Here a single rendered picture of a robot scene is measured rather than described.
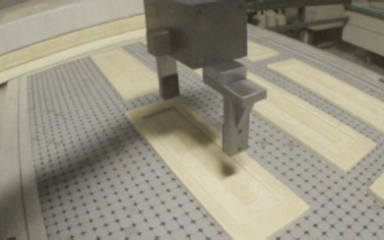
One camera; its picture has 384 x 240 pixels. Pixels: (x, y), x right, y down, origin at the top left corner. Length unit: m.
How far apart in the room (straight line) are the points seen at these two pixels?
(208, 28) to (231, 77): 0.10
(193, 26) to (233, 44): 0.10
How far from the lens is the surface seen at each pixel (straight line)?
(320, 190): 0.77
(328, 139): 0.92
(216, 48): 0.58
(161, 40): 0.62
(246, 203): 0.68
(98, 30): 1.95
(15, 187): 0.92
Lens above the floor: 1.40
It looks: 32 degrees down
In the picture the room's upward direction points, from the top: 4 degrees counter-clockwise
